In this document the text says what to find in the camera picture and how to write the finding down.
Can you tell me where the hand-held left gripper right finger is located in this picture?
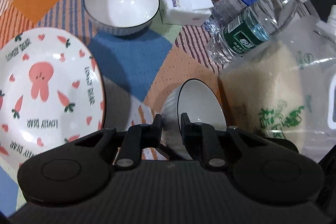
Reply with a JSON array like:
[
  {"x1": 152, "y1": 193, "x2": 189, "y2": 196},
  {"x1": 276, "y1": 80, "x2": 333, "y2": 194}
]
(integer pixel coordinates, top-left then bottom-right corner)
[{"x1": 180, "y1": 113, "x2": 298, "y2": 170}]

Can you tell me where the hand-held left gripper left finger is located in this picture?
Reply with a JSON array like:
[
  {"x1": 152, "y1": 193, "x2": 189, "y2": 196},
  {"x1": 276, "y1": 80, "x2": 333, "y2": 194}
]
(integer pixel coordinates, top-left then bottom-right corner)
[{"x1": 67, "y1": 114, "x2": 164, "y2": 169}]

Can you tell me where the white ribbed bowl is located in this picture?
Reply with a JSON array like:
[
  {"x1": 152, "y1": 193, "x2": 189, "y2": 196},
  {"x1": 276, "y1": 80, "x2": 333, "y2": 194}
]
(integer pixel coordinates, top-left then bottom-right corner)
[
  {"x1": 83, "y1": 0, "x2": 160, "y2": 37},
  {"x1": 161, "y1": 79, "x2": 227, "y2": 159}
]

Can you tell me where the white rabbit print plate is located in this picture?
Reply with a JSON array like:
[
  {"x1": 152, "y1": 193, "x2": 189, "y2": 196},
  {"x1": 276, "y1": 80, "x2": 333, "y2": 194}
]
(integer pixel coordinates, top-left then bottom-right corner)
[{"x1": 0, "y1": 27, "x2": 106, "y2": 159}]

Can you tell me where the checkered colourful tablecloth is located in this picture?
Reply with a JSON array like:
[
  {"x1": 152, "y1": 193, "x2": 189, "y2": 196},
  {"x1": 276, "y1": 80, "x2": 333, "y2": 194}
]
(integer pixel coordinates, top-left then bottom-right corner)
[{"x1": 0, "y1": 0, "x2": 237, "y2": 214}]

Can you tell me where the green label water bottle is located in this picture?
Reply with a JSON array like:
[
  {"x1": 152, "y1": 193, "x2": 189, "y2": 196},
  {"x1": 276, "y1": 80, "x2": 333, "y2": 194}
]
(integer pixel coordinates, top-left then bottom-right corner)
[{"x1": 207, "y1": 0, "x2": 311, "y2": 65}]

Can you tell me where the clear rice bag with handle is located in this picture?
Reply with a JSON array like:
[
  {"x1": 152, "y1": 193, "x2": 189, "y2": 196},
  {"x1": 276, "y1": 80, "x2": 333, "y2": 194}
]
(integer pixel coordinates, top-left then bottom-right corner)
[{"x1": 218, "y1": 5, "x2": 336, "y2": 161}]

